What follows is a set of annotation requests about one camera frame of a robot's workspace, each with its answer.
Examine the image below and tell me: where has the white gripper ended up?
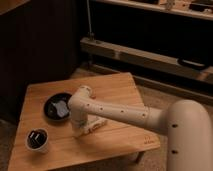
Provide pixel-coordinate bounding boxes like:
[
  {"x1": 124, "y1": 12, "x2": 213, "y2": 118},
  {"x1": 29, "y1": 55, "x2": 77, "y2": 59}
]
[{"x1": 70, "y1": 115, "x2": 88, "y2": 136}]

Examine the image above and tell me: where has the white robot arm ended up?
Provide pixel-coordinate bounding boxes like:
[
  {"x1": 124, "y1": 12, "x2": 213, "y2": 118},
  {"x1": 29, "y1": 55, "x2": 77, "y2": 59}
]
[{"x1": 68, "y1": 86, "x2": 213, "y2": 171}]

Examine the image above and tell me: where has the black handle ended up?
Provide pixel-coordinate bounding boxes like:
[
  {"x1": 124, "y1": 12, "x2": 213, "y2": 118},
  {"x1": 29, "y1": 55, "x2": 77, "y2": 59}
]
[{"x1": 177, "y1": 58, "x2": 209, "y2": 71}]

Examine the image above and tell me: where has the wooden table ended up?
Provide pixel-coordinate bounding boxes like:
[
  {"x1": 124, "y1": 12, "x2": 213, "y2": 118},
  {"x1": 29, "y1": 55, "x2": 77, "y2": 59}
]
[{"x1": 8, "y1": 73, "x2": 160, "y2": 171}]

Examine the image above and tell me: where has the black round plate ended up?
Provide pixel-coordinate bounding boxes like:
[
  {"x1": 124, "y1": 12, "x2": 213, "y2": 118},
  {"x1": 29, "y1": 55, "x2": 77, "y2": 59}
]
[{"x1": 43, "y1": 93, "x2": 72, "y2": 121}]

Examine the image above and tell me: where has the metal pole stand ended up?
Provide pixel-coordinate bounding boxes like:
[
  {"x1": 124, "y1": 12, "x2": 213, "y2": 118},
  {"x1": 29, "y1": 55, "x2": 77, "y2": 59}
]
[{"x1": 86, "y1": 0, "x2": 94, "y2": 41}]

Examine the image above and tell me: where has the long wooden beam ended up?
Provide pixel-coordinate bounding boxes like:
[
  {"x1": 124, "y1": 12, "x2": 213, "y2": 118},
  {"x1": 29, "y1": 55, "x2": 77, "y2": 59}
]
[{"x1": 80, "y1": 37, "x2": 213, "y2": 84}]

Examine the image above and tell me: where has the clear plastic bottle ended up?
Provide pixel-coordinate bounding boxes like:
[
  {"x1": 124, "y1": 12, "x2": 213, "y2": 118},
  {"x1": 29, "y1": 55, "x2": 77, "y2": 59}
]
[{"x1": 84, "y1": 117, "x2": 107, "y2": 134}]

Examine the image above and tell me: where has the white cup with dark contents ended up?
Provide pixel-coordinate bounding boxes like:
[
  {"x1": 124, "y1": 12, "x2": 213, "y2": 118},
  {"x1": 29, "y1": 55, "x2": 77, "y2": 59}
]
[{"x1": 25, "y1": 128, "x2": 49, "y2": 153}]

